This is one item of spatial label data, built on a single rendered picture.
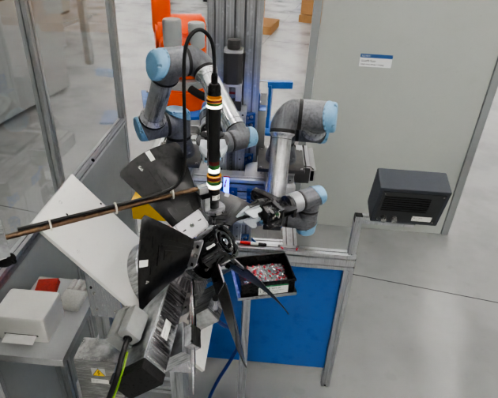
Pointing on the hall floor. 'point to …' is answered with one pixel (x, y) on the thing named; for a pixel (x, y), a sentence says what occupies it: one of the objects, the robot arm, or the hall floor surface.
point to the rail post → (336, 327)
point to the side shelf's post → (66, 378)
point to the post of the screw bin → (243, 347)
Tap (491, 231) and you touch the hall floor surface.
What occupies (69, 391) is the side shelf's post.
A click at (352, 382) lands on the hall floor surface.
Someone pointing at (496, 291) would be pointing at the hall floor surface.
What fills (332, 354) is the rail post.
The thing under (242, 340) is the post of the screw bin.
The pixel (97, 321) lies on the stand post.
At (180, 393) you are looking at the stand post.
